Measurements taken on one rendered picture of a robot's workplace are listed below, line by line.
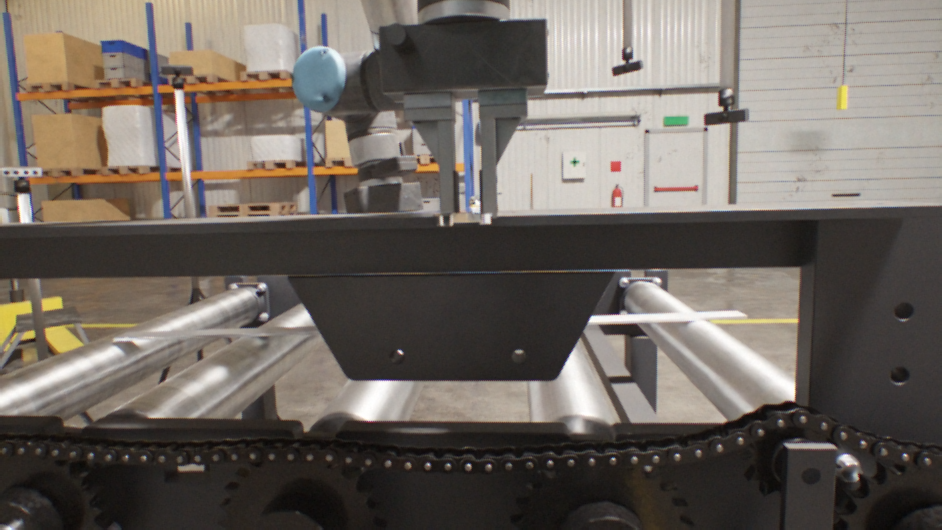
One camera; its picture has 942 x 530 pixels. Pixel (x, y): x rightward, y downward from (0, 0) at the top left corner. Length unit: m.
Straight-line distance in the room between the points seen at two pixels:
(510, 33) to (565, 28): 9.62
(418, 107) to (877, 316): 0.48
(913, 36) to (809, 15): 1.87
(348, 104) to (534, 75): 0.42
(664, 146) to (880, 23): 4.31
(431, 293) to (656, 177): 9.41
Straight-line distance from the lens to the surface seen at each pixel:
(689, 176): 10.05
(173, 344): 1.28
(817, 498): 0.55
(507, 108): 0.39
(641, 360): 1.53
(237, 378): 0.93
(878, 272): 0.60
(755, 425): 0.52
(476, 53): 0.39
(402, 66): 0.40
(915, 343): 0.64
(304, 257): 0.55
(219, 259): 0.60
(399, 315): 0.52
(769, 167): 10.63
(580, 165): 9.45
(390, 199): 0.85
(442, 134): 0.40
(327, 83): 0.75
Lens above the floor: 1.19
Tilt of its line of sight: 6 degrees down
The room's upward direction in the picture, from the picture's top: 2 degrees counter-clockwise
